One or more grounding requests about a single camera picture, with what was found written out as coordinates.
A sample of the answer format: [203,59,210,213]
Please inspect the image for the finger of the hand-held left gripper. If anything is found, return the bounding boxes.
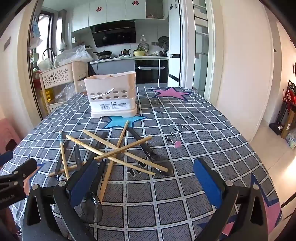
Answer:
[0,158,38,186]
[0,150,14,168]

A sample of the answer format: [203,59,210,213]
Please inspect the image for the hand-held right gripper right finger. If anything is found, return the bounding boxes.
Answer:
[193,158,275,241]

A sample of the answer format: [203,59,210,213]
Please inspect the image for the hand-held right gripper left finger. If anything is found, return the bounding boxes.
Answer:
[22,159,99,241]

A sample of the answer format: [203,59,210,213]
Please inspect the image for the wooden chopstick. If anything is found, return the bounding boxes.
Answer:
[83,129,169,172]
[99,120,129,203]
[66,134,156,176]
[48,162,87,177]
[93,136,153,161]

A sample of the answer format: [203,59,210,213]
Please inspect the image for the translucent grey spoon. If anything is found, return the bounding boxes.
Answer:
[82,161,106,224]

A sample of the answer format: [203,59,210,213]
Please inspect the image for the black handled utensil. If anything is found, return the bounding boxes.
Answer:
[87,132,109,161]
[54,140,70,180]
[74,145,85,171]

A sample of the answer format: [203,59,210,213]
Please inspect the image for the blue patterned chopstick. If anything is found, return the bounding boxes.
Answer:
[59,130,70,181]

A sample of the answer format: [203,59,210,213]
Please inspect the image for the beige plastic utensil holder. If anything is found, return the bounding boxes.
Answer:
[84,71,138,118]

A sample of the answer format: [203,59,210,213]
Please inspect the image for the person's left forearm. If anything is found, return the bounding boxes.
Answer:
[0,207,22,241]

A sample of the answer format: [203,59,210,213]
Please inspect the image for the grey plaid star tablecloth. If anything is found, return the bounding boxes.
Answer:
[0,86,284,241]

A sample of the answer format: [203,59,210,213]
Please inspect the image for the beige tiered basket cart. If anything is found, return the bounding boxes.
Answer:
[39,61,89,114]

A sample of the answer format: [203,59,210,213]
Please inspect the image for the brown cardboard box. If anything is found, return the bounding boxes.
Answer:
[281,111,296,139]

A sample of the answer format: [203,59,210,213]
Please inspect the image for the greenish plastic bag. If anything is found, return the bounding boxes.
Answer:
[38,58,53,72]

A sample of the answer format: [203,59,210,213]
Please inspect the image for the black curved faucet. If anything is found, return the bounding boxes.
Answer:
[42,48,56,67]

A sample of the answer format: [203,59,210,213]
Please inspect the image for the red black upright cleaner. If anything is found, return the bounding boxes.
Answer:
[269,79,296,135]

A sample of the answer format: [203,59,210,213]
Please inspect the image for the clear crumpled plastic bag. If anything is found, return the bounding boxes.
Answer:
[57,45,93,65]

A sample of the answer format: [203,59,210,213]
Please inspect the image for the black built-in oven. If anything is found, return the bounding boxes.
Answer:
[134,59,169,84]

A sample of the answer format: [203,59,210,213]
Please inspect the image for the blue white hanging packet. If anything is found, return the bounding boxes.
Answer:
[29,21,43,49]

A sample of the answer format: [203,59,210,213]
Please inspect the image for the black wok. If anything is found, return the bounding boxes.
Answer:
[92,50,113,60]

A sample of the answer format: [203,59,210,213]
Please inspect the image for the yellow basin with greens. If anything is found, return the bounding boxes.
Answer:
[133,46,148,57]

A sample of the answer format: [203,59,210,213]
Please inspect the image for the black round fan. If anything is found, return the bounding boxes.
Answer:
[158,36,170,50]

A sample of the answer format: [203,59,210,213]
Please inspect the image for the white refrigerator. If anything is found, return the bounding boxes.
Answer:
[168,0,182,87]

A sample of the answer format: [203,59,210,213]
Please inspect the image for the black range hood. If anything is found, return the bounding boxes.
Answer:
[90,20,136,48]

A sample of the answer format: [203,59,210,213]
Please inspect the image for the white upper kitchen cabinets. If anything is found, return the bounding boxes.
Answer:
[72,0,169,33]

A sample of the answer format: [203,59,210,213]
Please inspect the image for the white sliding door frame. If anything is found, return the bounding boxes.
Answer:
[180,0,216,95]

